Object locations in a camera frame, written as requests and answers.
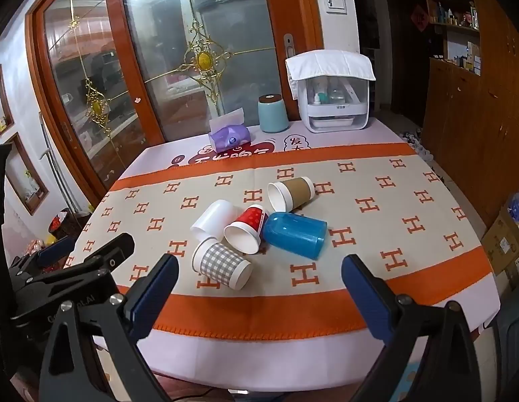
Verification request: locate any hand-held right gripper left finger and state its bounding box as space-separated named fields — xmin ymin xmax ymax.
xmin=38 ymin=254 xmax=180 ymax=402

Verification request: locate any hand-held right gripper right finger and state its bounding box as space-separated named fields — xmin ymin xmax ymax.
xmin=341 ymin=254 xmax=483 ymax=402

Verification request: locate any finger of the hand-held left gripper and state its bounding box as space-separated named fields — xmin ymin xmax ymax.
xmin=10 ymin=236 xmax=77 ymax=275
xmin=14 ymin=233 xmax=135 ymax=298

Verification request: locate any grey checked paper cup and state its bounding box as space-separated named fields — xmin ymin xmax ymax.
xmin=191 ymin=237 xmax=254 ymax=290

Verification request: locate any blue plastic cup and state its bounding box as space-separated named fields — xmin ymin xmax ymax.
xmin=259 ymin=211 xmax=328 ymax=260

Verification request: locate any white plastic cup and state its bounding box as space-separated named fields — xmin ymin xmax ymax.
xmin=190 ymin=199 xmax=242 ymax=244

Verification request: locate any red paper cup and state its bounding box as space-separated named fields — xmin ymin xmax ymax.
xmin=223 ymin=204 xmax=269 ymax=255

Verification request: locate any brown paper cup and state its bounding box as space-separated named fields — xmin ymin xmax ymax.
xmin=267 ymin=177 xmax=316 ymax=213

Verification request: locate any dark bin with red contents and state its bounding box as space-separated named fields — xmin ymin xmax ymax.
xmin=48 ymin=207 xmax=91 ymax=244

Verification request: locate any orange beige patterned tablecloth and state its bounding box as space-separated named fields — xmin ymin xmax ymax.
xmin=69 ymin=142 xmax=495 ymax=336

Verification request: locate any metal pole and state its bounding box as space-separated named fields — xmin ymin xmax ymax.
xmin=38 ymin=111 xmax=78 ymax=220

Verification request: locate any cardboard box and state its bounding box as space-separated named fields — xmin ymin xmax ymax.
xmin=480 ymin=204 xmax=519 ymax=289

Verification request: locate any dark chair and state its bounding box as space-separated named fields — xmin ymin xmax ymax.
xmin=492 ymin=295 xmax=519 ymax=402

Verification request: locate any wooden glass sliding door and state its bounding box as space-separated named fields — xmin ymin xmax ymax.
xmin=27 ymin=0 xmax=165 ymax=204
xmin=117 ymin=0 xmax=325 ymax=145

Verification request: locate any pile of shoes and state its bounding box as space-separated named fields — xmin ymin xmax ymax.
xmin=399 ymin=128 xmax=435 ymax=162

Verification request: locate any purple tissue pack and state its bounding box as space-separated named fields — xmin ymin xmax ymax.
xmin=208 ymin=108 xmax=252 ymax=154

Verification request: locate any white storage box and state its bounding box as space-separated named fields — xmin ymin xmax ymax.
xmin=300 ymin=73 xmax=372 ymax=134

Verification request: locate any wooden shelf cabinet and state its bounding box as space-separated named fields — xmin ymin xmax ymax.
xmin=420 ymin=0 xmax=519 ymax=229

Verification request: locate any teal canister with brown lid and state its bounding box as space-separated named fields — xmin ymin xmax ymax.
xmin=258 ymin=94 xmax=290 ymax=133

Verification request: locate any dark door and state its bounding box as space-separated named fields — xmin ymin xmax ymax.
xmin=386 ymin=0 xmax=428 ymax=119

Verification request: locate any white cloth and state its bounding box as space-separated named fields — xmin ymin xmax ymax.
xmin=285 ymin=50 xmax=376 ymax=101

